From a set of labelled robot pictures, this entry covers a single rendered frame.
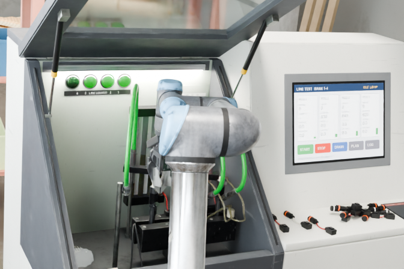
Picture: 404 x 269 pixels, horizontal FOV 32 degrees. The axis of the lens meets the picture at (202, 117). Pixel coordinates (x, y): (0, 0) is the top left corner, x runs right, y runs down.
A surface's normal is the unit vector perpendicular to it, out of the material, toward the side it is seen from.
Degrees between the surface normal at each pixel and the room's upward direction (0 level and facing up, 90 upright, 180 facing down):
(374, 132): 76
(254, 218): 90
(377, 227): 0
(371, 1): 90
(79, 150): 90
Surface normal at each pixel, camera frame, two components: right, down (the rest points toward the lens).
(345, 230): 0.09, -0.96
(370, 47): 0.44, 0.05
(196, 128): 0.18, -0.14
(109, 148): 0.44, 0.29
